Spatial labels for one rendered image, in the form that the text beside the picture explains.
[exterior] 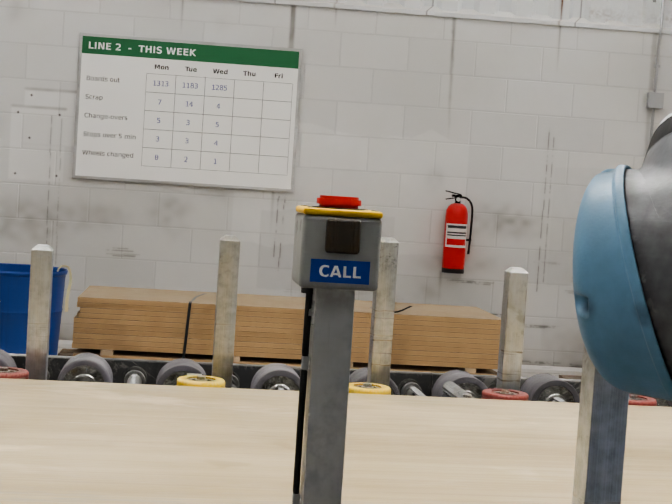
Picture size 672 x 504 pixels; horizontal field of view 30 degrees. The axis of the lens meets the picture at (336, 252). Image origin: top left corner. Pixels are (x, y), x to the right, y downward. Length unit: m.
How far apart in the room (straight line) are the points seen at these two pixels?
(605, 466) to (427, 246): 7.23
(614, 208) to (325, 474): 0.57
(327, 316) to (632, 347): 0.53
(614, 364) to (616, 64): 8.08
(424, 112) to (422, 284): 1.14
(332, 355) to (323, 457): 0.09
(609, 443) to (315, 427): 0.27
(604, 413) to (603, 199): 0.57
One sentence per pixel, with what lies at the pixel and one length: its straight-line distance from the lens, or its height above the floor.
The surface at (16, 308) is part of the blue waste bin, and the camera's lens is 6.64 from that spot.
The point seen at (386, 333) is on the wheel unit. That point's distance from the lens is 2.24.
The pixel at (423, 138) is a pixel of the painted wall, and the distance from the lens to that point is 8.37.
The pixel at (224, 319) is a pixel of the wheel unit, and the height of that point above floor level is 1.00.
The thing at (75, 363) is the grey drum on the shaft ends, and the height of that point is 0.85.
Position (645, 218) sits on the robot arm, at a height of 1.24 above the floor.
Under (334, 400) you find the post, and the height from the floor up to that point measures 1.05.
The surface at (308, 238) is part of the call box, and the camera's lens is 1.09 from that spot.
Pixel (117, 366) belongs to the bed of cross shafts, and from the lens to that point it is 2.74.
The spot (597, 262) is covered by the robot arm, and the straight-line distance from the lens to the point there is 0.61.
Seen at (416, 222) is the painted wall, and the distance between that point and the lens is 8.37.
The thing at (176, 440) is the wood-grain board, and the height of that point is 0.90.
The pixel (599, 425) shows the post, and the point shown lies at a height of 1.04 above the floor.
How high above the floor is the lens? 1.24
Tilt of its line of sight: 3 degrees down
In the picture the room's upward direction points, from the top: 4 degrees clockwise
